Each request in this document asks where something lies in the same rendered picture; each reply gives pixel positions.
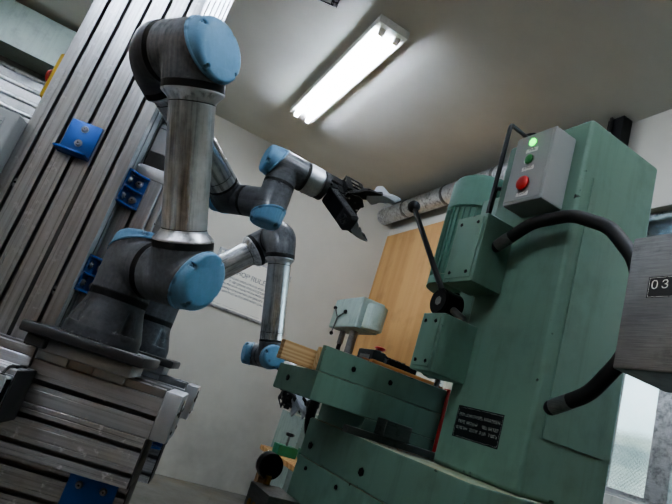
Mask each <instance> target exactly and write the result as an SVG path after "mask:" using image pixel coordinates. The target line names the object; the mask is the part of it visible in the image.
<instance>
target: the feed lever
mask: <svg viewBox="0 0 672 504"><path fill-rule="evenodd" d="M407 208H408V210H409V212H411V213H413V214H414V217H415V220H416V223H417V226H418V229H419V232H420V235H421V238H422V241H423V244H424V247H425V250H426V253H427V256H428V259H429V263H430V266H431V269H432V272H433V275H434V278H435V281H436V284H437V287H438V290H437V291H436V292H435V293H434V294H433V296H432V298H431V300H430V310H431V312H432V313H447V314H449V315H451V316H453V317H455V318H458V319H460V320H462V321H464V322H465V321H466V317H465V315H463V314H462V312H463V309H464V300H463V298H462V297H461V296H460V295H458V294H455V293H453V292H451V291H449V290H447V289H445V288H444V285H443V282H442V279H441V276H440V273H439V270H438V268H437V265H436V262H435V259H434V256H433V253H432V250H431V247H430V244H429V241H428V239H427V236H426V233H425V230H424V227H423V224H422V221H421V218H420V215H419V212H418V211H419V210H420V204H419V202H417V201H415V200H413V201H410V202H409V203H408V206H407Z"/></svg>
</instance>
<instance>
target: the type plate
mask: <svg viewBox="0 0 672 504"><path fill-rule="evenodd" d="M504 416H505V415H501V414H497V413H493V412H488V411H484V410H480V409H475V408H471V407H467V406H462V405H459V408H458V412H457V416H456V420H455V424H454V429H453V433H452V436H455V437H459V438H462V439H465V440H468V441H471V442H475V443H478V444H481V445H484V446H487V447H491V448H494V449H497V448H498V444H499V439H500V435H501V430H502V426H503V421H504Z"/></svg>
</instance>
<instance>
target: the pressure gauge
mask: <svg viewBox="0 0 672 504"><path fill-rule="evenodd" d="M282 469H283V461H282V459H281V457H280V456H279V455H277V454H276V453H275V452H273V451H265V452H263V453H262V454H261V455H260V456H259V457H258V459H257V461H256V471H257V473H258V474H259V475H260V476H262V477H263V478H264V482H263V484H266V485H270V482H271V480H273V479H275V478H277V477H278V476H279V475H280V474H281V472H282Z"/></svg>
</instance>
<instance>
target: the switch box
mask: <svg viewBox="0 0 672 504"><path fill-rule="evenodd" d="M532 138H537V139H538V142H537V144H536V145H535V146H534V147H537V146H538V150H536V151H533V152H530V153H527V154H526V151H527V150H528V149H531V148H534V147H530V146H529V142H530V140H531V139H532ZM575 143H576V139H575V138H573V137H572V136H570V135H569V134H568V133H566V132H565V131H564V130H562V129H561V128H559V127H558V126H555V127H553V128H550V129H547V130H544V131H542V132H539V133H536V134H534V135H531V136H528V137H526V138H523V139H520V140H519V141H518V145H517V149H516V153H515V157H514V161H513V165H512V169H511V174H510V178H509V182H508V186H507V190H506V194H505V198H504V202H503V207H505V208H506V209H508V210H510V211H511V212H513V213H514V214H516V215H518V216H519V217H521V218H524V217H529V216H534V215H539V214H544V213H549V212H554V211H559V210H561V209H562V204H563V200H564V195H565V190H566V185H567V181H568V176H569V171H570V167H571V162H572V157H573V153H574V148H575ZM529 154H533V155H534V156H535V158H534V161H533V162H532V163H531V164H530V165H526V164H525V163H524V160H525V158H526V156H527V155H529ZM531 165H534V167H533V169H529V170H526V171H523V172H522V168H524V167H527V166H531ZM524 175H525V176H527V177H528V178H529V183H528V185H527V186H526V187H525V188H524V189H522V190H518V189H517V188H516V182H517V180H518V179H519V178H520V177H521V176H524ZM527 190H528V193H527V195H523V196H519V197H516V193H520V192H524V191H527Z"/></svg>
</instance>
